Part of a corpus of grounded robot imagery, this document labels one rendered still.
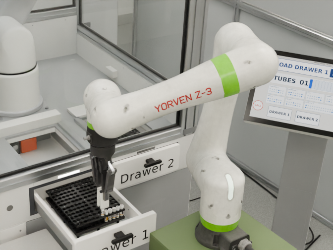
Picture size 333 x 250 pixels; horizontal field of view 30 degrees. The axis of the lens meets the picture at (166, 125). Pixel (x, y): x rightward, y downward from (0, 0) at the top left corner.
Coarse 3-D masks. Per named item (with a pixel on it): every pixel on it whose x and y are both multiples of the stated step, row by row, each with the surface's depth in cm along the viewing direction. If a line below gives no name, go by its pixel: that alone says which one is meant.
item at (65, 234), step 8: (80, 176) 218; (88, 176) 220; (56, 184) 213; (64, 184) 215; (72, 184) 217; (40, 192) 210; (112, 192) 211; (40, 200) 203; (112, 200) 213; (120, 200) 208; (40, 208) 203; (48, 208) 199; (128, 208) 204; (48, 216) 199; (56, 216) 196; (128, 216) 206; (48, 224) 200; (56, 224) 195; (64, 224) 202; (112, 224) 204; (56, 232) 196; (64, 232) 190; (72, 232) 199; (88, 232) 199; (64, 240) 191; (72, 240) 187
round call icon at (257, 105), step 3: (255, 99) 247; (255, 102) 247; (258, 102) 246; (261, 102) 246; (252, 105) 247; (255, 105) 246; (258, 105) 246; (261, 105) 246; (252, 108) 246; (255, 108) 246; (258, 108) 246; (261, 108) 246; (261, 111) 245
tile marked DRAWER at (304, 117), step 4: (296, 112) 243; (300, 112) 242; (304, 112) 242; (296, 116) 242; (300, 116) 242; (304, 116) 242; (308, 116) 242; (312, 116) 241; (316, 116) 241; (320, 116) 241; (296, 120) 242; (300, 120) 242; (304, 120) 241; (308, 120) 241; (312, 120) 241; (316, 120) 241; (308, 124) 241; (312, 124) 241; (316, 124) 240
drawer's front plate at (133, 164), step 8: (176, 144) 233; (152, 152) 227; (160, 152) 229; (168, 152) 231; (176, 152) 234; (120, 160) 221; (128, 160) 221; (136, 160) 223; (144, 160) 226; (176, 160) 236; (120, 168) 220; (128, 168) 223; (136, 168) 225; (144, 168) 227; (152, 168) 230; (168, 168) 235; (176, 168) 238; (120, 176) 222; (128, 176) 224; (136, 176) 227; (144, 176) 229; (152, 176) 232; (120, 184) 224; (128, 184) 226
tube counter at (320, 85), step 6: (300, 78) 245; (306, 78) 245; (300, 84) 245; (306, 84) 244; (312, 84) 244; (318, 84) 244; (324, 84) 243; (330, 84) 243; (318, 90) 243; (324, 90) 243; (330, 90) 242
